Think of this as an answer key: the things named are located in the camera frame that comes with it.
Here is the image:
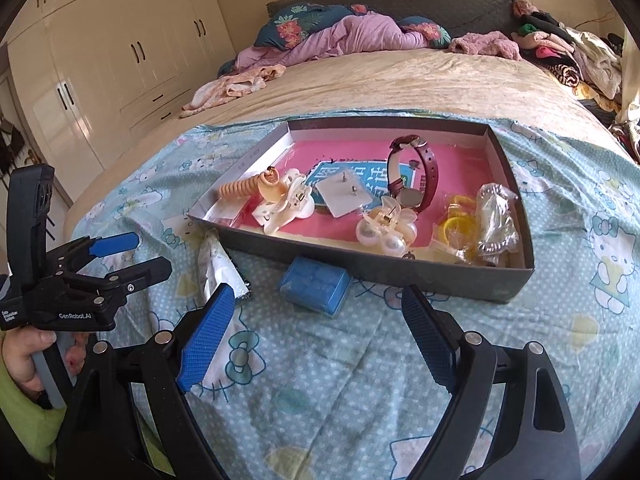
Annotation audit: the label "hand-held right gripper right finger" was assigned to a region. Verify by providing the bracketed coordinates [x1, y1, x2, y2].
[401, 284, 583, 480]

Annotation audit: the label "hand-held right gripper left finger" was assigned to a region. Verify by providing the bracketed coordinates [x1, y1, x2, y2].
[55, 282, 237, 480]

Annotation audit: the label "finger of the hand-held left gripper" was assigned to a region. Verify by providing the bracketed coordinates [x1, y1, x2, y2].
[47, 232, 140, 274]
[87, 256, 174, 306]

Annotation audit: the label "grey cardboard box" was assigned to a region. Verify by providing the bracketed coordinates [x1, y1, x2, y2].
[187, 117, 536, 305]

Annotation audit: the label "pearl hair claw clip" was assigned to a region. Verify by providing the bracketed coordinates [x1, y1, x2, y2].
[355, 195, 419, 257]

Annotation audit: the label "peach spiral hair tie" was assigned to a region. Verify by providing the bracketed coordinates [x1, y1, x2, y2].
[217, 166, 289, 201]

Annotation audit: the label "bagged silver bracelet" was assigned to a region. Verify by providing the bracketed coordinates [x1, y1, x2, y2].
[472, 182, 521, 269]

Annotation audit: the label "white earring card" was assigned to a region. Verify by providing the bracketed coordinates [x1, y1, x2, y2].
[314, 167, 375, 219]

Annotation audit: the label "dark red strap wristwatch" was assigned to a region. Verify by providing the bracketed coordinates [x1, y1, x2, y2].
[385, 134, 441, 214]

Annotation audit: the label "person's left forearm green sleeve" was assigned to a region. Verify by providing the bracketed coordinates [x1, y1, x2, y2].
[0, 345, 69, 467]

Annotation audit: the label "person's left hand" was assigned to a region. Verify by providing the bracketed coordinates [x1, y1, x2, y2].
[0, 331, 87, 394]

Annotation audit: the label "white crumpled packet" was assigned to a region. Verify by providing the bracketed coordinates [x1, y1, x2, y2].
[197, 230, 254, 302]

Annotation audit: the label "cartoon cat print blanket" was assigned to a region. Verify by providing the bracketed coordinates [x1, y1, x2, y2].
[70, 115, 640, 480]

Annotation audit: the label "bag of yellow rings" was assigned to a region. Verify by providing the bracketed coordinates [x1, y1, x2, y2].
[432, 192, 483, 266]

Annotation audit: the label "blue plastic box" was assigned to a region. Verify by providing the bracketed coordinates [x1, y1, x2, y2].
[277, 255, 351, 317]

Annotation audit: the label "white hair claw clip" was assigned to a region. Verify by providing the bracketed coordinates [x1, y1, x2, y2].
[250, 170, 316, 235]

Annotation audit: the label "cream pink garment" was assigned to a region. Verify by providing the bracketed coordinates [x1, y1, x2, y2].
[180, 64, 287, 119]

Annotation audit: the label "cream wardrobe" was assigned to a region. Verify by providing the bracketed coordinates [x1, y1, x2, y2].
[0, 0, 237, 213]

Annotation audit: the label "pink book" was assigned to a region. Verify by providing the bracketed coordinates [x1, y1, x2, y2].
[235, 137, 493, 251]

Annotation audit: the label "beige bedspread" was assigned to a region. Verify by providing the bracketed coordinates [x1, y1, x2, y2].
[65, 47, 617, 241]

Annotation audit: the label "floral dark blue quilt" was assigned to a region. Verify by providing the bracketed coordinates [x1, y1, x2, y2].
[254, 2, 454, 51]

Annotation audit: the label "pink fuzzy garment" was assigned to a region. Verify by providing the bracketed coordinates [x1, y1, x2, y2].
[448, 30, 522, 61]

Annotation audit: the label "purple quilt and pillows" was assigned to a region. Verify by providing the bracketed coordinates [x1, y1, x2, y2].
[235, 14, 431, 72]

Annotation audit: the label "pile of clothes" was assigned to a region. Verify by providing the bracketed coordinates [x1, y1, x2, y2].
[510, 0, 640, 162]

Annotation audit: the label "grey headboard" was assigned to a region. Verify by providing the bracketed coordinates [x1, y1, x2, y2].
[265, 0, 519, 37]

